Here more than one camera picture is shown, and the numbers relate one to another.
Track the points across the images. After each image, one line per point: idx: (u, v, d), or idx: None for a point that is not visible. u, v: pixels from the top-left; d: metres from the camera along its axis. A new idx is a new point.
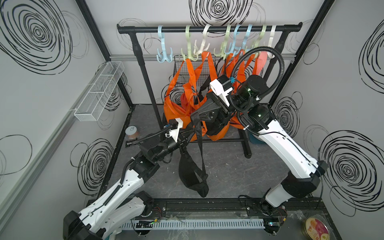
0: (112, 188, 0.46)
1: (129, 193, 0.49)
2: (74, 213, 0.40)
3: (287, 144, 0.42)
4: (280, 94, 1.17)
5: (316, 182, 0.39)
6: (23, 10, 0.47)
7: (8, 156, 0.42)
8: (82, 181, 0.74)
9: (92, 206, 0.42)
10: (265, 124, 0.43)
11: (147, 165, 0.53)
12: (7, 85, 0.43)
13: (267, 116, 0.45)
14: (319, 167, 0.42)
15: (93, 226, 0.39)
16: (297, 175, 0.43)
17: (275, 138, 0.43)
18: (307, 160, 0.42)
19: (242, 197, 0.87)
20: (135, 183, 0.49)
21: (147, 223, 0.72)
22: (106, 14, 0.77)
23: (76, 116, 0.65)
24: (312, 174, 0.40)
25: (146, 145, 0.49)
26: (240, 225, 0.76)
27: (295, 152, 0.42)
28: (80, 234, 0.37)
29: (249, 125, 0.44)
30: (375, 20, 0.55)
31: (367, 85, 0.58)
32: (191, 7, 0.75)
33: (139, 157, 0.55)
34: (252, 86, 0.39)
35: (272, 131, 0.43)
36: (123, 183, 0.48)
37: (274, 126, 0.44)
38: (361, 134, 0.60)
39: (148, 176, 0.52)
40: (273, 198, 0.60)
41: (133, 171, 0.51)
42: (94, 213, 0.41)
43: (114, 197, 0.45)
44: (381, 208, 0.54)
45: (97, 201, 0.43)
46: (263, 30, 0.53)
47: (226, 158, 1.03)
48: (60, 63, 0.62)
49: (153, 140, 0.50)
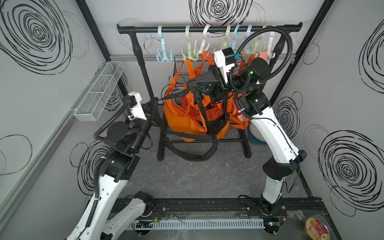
0: (89, 205, 0.39)
1: (115, 198, 0.42)
2: None
3: (275, 132, 0.45)
4: (280, 94, 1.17)
5: (293, 168, 0.43)
6: (23, 10, 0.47)
7: (8, 156, 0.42)
8: (82, 180, 0.74)
9: (77, 231, 0.37)
10: (260, 109, 0.44)
11: (122, 161, 0.43)
12: (8, 85, 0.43)
13: (263, 102, 0.45)
14: (299, 155, 0.45)
15: None
16: (278, 159, 0.47)
17: (266, 124, 0.45)
18: (290, 148, 0.45)
19: (242, 197, 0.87)
20: (115, 189, 0.41)
21: (147, 223, 0.72)
22: (106, 14, 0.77)
23: (76, 116, 0.65)
24: (292, 161, 0.44)
25: (112, 139, 0.38)
26: (240, 225, 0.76)
27: (281, 140, 0.45)
28: None
29: (244, 108, 0.46)
30: (375, 20, 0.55)
31: (367, 85, 0.58)
32: (191, 7, 0.75)
33: (110, 155, 0.44)
34: (255, 69, 0.39)
35: (264, 117, 0.44)
36: (99, 196, 0.39)
37: (267, 113, 0.45)
38: (361, 134, 0.60)
39: (127, 172, 0.43)
40: (268, 193, 0.62)
41: (107, 175, 0.41)
42: (81, 237, 0.36)
43: (97, 213, 0.38)
44: (381, 208, 0.54)
45: (80, 224, 0.37)
46: None
47: (226, 158, 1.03)
48: (60, 63, 0.62)
49: (118, 130, 0.39)
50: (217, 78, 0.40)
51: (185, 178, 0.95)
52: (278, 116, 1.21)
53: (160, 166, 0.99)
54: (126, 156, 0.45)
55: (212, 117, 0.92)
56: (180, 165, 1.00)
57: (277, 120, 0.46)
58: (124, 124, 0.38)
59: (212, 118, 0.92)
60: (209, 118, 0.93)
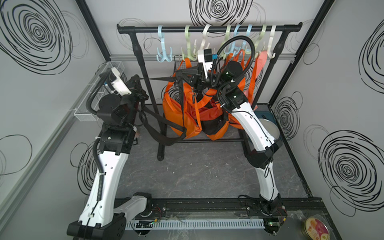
0: (95, 182, 0.38)
1: (119, 173, 0.42)
2: (74, 223, 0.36)
3: (252, 123, 0.52)
4: (280, 94, 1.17)
5: (269, 154, 0.49)
6: (23, 10, 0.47)
7: (8, 156, 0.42)
8: (82, 180, 0.74)
9: (88, 208, 0.36)
10: (238, 104, 0.52)
11: (118, 136, 0.42)
12: (7, 85, 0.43)
13: (241, 98, 0.53)
14: (274, 142, 0.52)
15: (103, 221, 0.36)
16: (257, 147, 0.54)
17: (244, 117, 0.52)
18: (266, 137, 0.51)
19: (242, 197, 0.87)
20: (118, 162, 0.41)
21: (147, 223, 0.72)
22: (106, 14, 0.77)
23: (76, 116, 0.65)
24: (267, 147, 0.50)
25: (106, 111, 0.37)
26: (240, 225, 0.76)
27: (257, 130, 0.52)
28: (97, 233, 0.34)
29: (225, 103, 0.54)
30: (375, 20, 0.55)
31: (367, 85, 0.58)
32: (191, 7, 0.75)
33: (105, 133, 0.43)
34: (230, 70, 0.47)
35: (242, 111, 0.52)
36: (104, 171, 0.39)
37: (244, 107, 0.53)
38: (361, 134, 0.60)
39: (127, 146, 0.43)
40: (262, 189, 0.65)
41: (107, 150, 0.41)
42: (95, 212, 0.36)
43: (106, 187, 0.38)
44: (381, 208, 0.54)
45: (90, 201, 0.37)
46: (263, 30, 0.53)
47: (226, 158, 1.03)
48: (60, 63, 0.62)
49: (108, 102, 0.38)
50: (198, 73, 0.49)
51: (185, 178, 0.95)
52: (278, 116, 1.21)
53: (160, 166, 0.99)
54: (122, 130, 0.46)
55: (211, 116, 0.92)
56: (180, 166, 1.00)
57: (254, 112, 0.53)
58: (113, 96, 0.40)
59: (211, 117, 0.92)
60: (208, 118, 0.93)
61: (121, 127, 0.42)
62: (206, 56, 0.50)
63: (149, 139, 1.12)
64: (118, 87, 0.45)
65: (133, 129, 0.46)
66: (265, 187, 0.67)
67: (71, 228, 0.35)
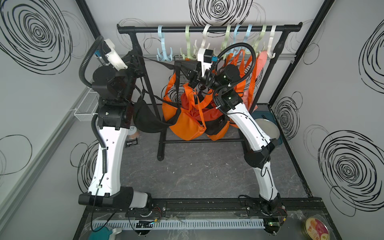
0: (99, 156, 0.39)
1: (121, 147, 0.43)
2: (84, 194, 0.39)
3: (248, 123, 0.53)
4: (280, 94, 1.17)
5: (265, 153, 0.50)
6: (23, 10, 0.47)
7: (8, 156, 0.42)
8: (82, 180, 0.74)
9: (96, 180, 0.38)
10: (233, 105, 0.53)
11: (116, 111, 0.41)
12: (7, 85, 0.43)
13: (236, 99, 0.55)
14: (270, 142, 0.53)
15: (112, 190, 0.38)
16: (254, 147, 0.54)
17: (239, 117, 0.53)
18: (261, 136, 0.52)
19: (242, 197, 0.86)
20: (119, 137, 0.41)
21: (147, 223, 0.72)
22: (106, 14, 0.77)
23: (76, 116, 0.65)
24: (263, 146, 0.51)
25: (101, 84, 0.35)
26: (240, 225, 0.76)
27: (253, 130, 0.53)
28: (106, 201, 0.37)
29: (220, 105, 0.55)
30: (375, 20, 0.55)
31: (367, 85, 0.58)
32: (191, 7, 0.75)
33: (102, 109, 0.41)
34: (227, 74, 0.47)
35: (237, 112, 0.53)
36: (106, 145, 0.39)
37: (239, 108, 0.54)
38: (361, 134, 0.60)
39: (125, 120, 0.42)
40: (262, 189, 0.65)
41: (107, 126, 0.40)
42: (102, 183, 0.38)
43: (110, 160, 0.39)
44: (381, 208, 0.54)
45: (97, 174, 0.38)
46: (263, 30, 0.53)
47: (226, 158, 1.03)
48: (60, 63, 0.62)
49: (104, 73, 0.36)
50: (196, 70, 0.49)
51: (185, 178, 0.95)
52: (278, 116, 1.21)
53: (160, 166, 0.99)
54: (119, 105, 0.45)
55: (212, 116, 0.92)
56: (180, 166, 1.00)
57: (249, 113, 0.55)
58: (108, 68, 0.36)
59: (212, 118, 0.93)
60: (210, 118, 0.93)
61: (118, 102, 0.42)
62: (206, 56, 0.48)
63: (149, 139, 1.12)
64: (112, 58, 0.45)
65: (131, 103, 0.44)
66: (264, 187, 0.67)
67: (81, 199, 0.37)
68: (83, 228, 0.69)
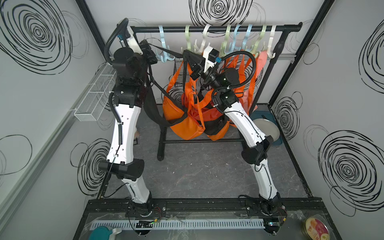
0: (115, 129, 0.44)
1: (134, 123, 0.48)
2: (102, 161, 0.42)
3: (243, 120, 0.56)
4: (280, 94, 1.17)
5: (259, 149, 0.53)
6: (23, 10, 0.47)
7: (8, 156, 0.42)
8: (82, 180, 0.74)
9: (113, 150, 0.44)
10: (230, 104, 0.57)
11: (130, 90, 0.45)
12: (7, 85, 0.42)
13: (233, 99, 0.58)
14: (265, 138, 0.55)
15: (127, 159, 0.45)
16: (249, 143, 0.57)
17: (235, 115, 0.57)
18: (257, 133, 0.55)
19: (242, 197, 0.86)
20: (132, 114, 0.45)
21: (147, 223, 0.72)
22: (107, 14, 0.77)
23: (76, 116, 0.65)
24: (258, 143, 0.54)
25: (120, 61, 0.40)
26: (240, 225, 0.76)
27: (248, 127, 0.56)
28: (123, 168, 0.43)
29: (217, 104, 0.59)
30: (375, 20, 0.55)
31: (367, 85, 0.58)
32: (191, 7, 0.75)
33: (118, 88, 0.45)
34: (227, 76, 0.50)
35: (233, 110, 0.57)
36: (121, 120, 0.44)
37: (235, 107, 0.57)
38: (361, 134, 0.60)
39: (138, 99, 0.46)
40: (262, 188, 0.65)
41: (122, 104, 0.45)
42: (118, 153, 0.43)
43: (125, 133, 0.44)
44: (381, 208, 0.54)
45: (114, 145, 0.44)
46: (263, 30, 0.53)
47: (226, 158, 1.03)
48: (60, 63, 0.62)
49: (125, 53, 0.40)
50: (200, 64, 0.52)
51: (185, 178, 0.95)
52: (278, 116, 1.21)
53: (160, 166, 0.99)
54: (133, 85, 0.48)
55: (212, 116, 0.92)
56: (180, 165, 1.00)
57: (244, 111, 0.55)
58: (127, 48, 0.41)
59: (212, 118, 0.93)
60: (209, 118, 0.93)
61: (133, 82, 0.46)
62: (211, 56, 0.53)
63: (149, 139, 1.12)
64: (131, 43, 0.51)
65: (143, 85, 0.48)
66: (263, 186, 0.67)
67: (101, 165, 0.43)
68: (83, 228, 0.69)
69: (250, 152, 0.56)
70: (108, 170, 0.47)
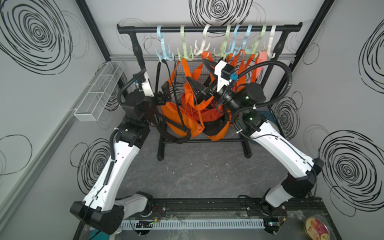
0: (106, 166, 0.41)
1: (127, 163, 0.44)
2: (79, 203, 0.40)
3: (281, 145, 0.44)
4: (280, 94, 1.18)
5: (313, 180, 0.40)
6: (23, 10, 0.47)
7: (8, 156, 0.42)
8: (82, 180, 0.74)
9: (94, 191, 0.39)
10: (257, 126, 0.46)
11: (134, 130, 0.46)
12: (7, 85, 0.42)
13: (259, 119, 0.47)
14: (314, 165, 0.42)
15: (104, 206, 0.37)
16: (295, 175, 0.43)
17: (268, 139, 0.44)
18: (302, 159, 0.43)
19: (242, 197, 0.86)
20: (129, 153, 0.43)
21: (147, 223, 0.72)
22: (106, 14, 0.85)
23: (76, 116, 0.65)
24: (309, 173, 0.41)
25: (129, 105, 0.42)
26: (240, 225, 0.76)
27: (290, 152, 0.43)
28: (95, 216, 0.36)
29: (242, 129, 0.46)
30: (375, 20, 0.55)
31: (366, 85, 0.58)
32: (191, 7, 0.75)
33: (123, 126, 0.47)
34: (250, 95, 0.40)
35: (264, 134, 0.45)
36: (115, 158, 0.42)
37: (265, 128, 0.46)
38: (361, 134, 0.60)
39: (139, 141, 0.47)
40: (272, 198, 0.61)
41: (122, 141, 0.44)
42: (98, 195, 0.38)
43: (114, 172, 0.41)
44: (381, 208, 0.54)
45: (97, 184, 0.39)
46: (263, 30, 0.53)
47: (226, 158, 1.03)
48: (60, 63, 0.62)
49: (135, 96, 0.43)
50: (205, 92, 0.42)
51: (185, 178, 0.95)
52: (278, 116, 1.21)
53: (160, 166, 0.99)
54: (138, 125, 0.50)
55: (212, 117, 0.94)
56: (180, 165, 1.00)
57: (277, 132, 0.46)
58: (137, 94, 0.44)
59: (212, 118, 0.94)
60: (210, 119, 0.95)
61: (139, 122, 0.47)
62: (224, 72, 0.48)
63: (149, 140, 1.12)
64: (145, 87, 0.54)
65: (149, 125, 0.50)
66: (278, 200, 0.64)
67: (74, 207, 0.37)
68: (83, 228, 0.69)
69: (301, 185, 0.42)
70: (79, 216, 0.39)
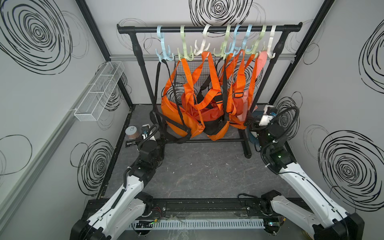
0: (116, 193, 0.49)
1: (132, 196, 0.52)
2: (82, 222, 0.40)
3: (307, 186, 0.46)
4: (280, 94, 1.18)
5: (340, 231, 0.38)
6: (23, 10, 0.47)
7: (8, 156, 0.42)
8: (82, 181, 0.74)
9: (100, 212, 0.44)
10: (285, 164, 0.52)
11: (145, 170, 0.58)
12: (7, 84, 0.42)
13: (287, 158, 0.54)
14: (346, 217, 0.40)
15: (105, 228, 0.41)
16: (324, 224, 0.42)
17: (294, 177, 0.49)
18: (330, 205, 0.42)
19: (241, 196, 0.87)
20: (137, 185, 0.53)
21: (147, 223, 0.72)
22: (106, 14, 0.85)
23: (76, 116, 0.65)
24: (336, 221, 0.39)
25: (146, 149, 0.56)
26: (240, 225, 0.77)
27: (316, 195, 0.44)
28: (93, 237, 0.39)
29: (270, 164, 0.54)
30: (375, 20, 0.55)
31: (366, 85, 0.58)
32: (191, 7, 0.75)
33: (136, 165, 0.60)
34: (271, 132, 0.52)
35: (291, 171, 0.50)
36: (126, 187, 0.51)
37: (292, 168, 0.51)
38: (361, 134, 0.60)
39: (146, 179, 0.57)
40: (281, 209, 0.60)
41: (134, 175, 0.55)
42: (103, 217, 0.43)
43: (121, 199, 0.48)
44: (381, 208, 0.54)
45: (104, 207, 0.45)
46: (263, 30, 0.53)
47: (226, 158, 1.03)
48: (60, 63, 0.62)
49: (151, 143, 0.58)
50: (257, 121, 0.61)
51: (185, 178, 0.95)
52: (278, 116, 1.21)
53: (160, 166, 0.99)
54: (148, 166, 0.60)
55: (212, 116, 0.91)
56: (180, 165, 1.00)
57: (306, 174, 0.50)
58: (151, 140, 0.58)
59: (212, 118, 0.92)
60: (210, 118, 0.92)
61: (149, 164, 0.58)
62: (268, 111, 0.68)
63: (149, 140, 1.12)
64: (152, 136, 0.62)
65: (155, 168, 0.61)
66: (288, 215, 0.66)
67: (77, 225, 0.40)
68: None
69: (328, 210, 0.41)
70: (77, 237, 0.39)
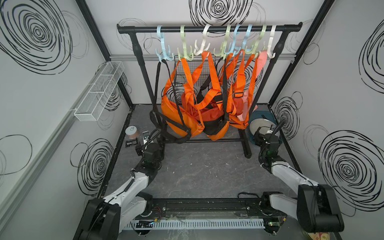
0: (126, 182, 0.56)
1: (137, 190, 0.56)
2: (96, 201, 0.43)
3: (289, 172, 0.56)
4: (280, 94, 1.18)
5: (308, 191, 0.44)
6: (23, 10, 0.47)
7: (8, 156, 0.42)
8: (82, 180, 0.74)
9: (114, 193, 0.48)
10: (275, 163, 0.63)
11: (150, 169, 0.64)
12: (7, 84, 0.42)
13: (278, 159, 0.67)
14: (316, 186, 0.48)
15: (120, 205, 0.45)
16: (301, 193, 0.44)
17: (280, 167, 0.60)
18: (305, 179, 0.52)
19: (241, 194, 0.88)
20: (143, 180, 0.58)
21: (147, 223, 0.72)
22: (106, 14, 0.84)
23: (76, 116, 0.65)
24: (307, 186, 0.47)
25: (150, 150, 0.64)
26: (240, 225, 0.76)
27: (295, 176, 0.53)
28: (111, 211, 0.41)
29: (264, 162, 0.67)
30: (375, 20, 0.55)
31: (366, 84, 0.58)
32: (191, 7, 0.75)
33: (139, 166, 0.65)
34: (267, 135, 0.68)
35: (278, 164, 0.62)
36: (135, 178, 0.57)
37: (280, 162, 0.64)
38: (361, 134, 0.60)
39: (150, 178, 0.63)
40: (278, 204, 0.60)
41: (139, 172, 0.61)
42: (118, 196, 0.47)
43: (132, 187, 0.53)
44: (381, 208, 0.54)
45: (117, 191, 0.49)
46: (263, 30, 0.53)
47: (226, 158, 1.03)
48: (60, 63, 0.62)
49: (154, 145, 0.66)
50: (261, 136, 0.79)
51: (185, 178, 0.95)
52: (278, 116, 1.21)
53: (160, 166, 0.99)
54: (152, 166, 0.66)
55: (212, 116, 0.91)
56: (180, 165, 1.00)
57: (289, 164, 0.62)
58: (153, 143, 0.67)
59: (212, 118, 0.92)
60: (210, 118, 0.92)
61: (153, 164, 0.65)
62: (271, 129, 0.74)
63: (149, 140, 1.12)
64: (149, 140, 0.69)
65: (158, 167, 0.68)
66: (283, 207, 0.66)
67: (94, 201, 0.43)
68: None
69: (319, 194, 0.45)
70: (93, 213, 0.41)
